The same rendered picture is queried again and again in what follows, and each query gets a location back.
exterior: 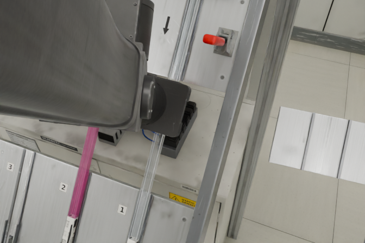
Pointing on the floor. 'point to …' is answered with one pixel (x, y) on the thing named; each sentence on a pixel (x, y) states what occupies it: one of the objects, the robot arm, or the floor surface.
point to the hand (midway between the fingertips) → (166, 105)
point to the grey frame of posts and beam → (269, 86)
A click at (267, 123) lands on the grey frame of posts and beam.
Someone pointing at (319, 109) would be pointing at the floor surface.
